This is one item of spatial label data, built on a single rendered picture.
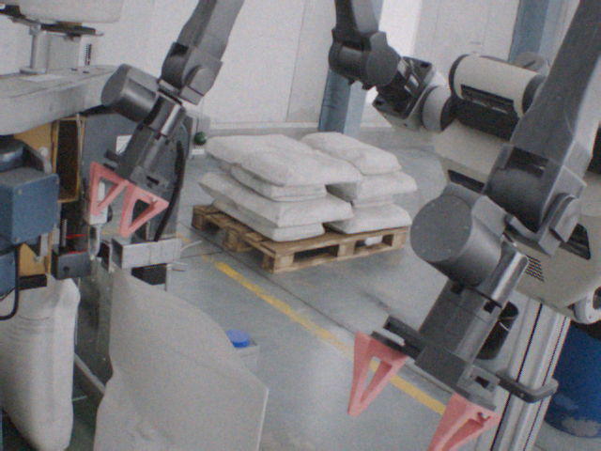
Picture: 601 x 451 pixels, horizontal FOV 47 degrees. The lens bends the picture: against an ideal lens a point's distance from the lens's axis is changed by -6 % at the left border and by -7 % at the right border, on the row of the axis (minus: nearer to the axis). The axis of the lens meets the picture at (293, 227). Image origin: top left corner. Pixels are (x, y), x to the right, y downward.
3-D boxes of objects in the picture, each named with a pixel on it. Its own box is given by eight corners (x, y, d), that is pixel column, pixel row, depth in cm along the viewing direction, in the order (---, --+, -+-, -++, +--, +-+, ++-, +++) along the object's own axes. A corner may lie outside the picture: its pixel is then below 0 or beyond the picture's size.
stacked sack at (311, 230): (326, 238, 450) (330, 219, 446) (270, 246, 422) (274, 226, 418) (260, 203, 496) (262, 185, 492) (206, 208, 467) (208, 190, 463)
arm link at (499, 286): (544, 258, 64) (496, 237, 68) (516, 230, 59) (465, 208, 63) (506, 325, 64) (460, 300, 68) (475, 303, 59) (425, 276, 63)
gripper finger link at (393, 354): (366, 436, 61) (423, 343, 62) (315, 396, 67) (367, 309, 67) (406, 446, 66) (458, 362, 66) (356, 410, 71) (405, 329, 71)
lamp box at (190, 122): (206, 159, 153) (211, 116, 150) (188, 160, 150) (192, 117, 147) (187, 149, 158) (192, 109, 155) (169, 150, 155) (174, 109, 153)
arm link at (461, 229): (586, 207, 62) (513, 176, 68) (542, 147, 54) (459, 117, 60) (521, 323, 62) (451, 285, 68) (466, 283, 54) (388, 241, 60)
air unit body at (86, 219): (109, 260, 139) (115, 184, 134) (87, 263, 136) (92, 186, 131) (99, 252, 142) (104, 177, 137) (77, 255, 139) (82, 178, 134)
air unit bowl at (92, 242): (102, 256, 138) (104, 225, 136) (88, 257, 136) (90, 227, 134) (95, 250, 140) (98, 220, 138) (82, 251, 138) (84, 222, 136)
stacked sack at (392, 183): (421, 197, 490) (425, 177, 485) (350, 205, 446) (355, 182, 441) (375, 178, 520) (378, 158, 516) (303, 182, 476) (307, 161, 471)
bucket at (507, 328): (516, 355, 368) (530, 311, 359) (485, 369, 348) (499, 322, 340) (472, 332, 388) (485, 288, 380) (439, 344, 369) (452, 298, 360)
